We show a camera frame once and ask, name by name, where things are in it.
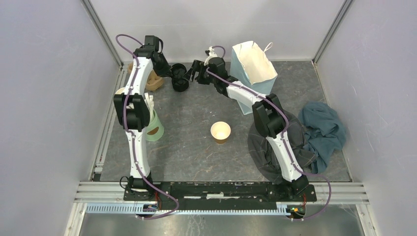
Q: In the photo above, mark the green cup holder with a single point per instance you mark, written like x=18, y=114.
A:
x=155, y=129

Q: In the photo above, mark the teal blue cloth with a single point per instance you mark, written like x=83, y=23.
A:
x=324, y=133

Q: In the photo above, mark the brown pulp cup carriers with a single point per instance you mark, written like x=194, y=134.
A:
x=154, y=81

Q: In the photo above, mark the brown paper coffee cup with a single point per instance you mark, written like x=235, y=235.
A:
x=220, y=131

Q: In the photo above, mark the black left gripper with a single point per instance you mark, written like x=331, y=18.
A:
x=166, y=72

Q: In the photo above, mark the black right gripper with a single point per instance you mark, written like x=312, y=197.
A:
x=197, y=66

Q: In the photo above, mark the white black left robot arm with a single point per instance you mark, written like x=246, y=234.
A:
x=133, y=113

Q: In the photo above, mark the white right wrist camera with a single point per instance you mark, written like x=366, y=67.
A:
x=210, y=53

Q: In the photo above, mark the white stir sticks bundle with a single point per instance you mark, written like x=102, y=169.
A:
x=149, y=102

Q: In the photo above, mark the stack of black lids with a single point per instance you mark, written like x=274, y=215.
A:
x=179, y=82

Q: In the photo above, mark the white slotted cable duct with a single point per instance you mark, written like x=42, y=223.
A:
x=141, y=209

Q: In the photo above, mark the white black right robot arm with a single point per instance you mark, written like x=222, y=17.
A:
x=268, y=140

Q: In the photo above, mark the light blue paper bag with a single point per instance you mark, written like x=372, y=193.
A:
x=250, y=65

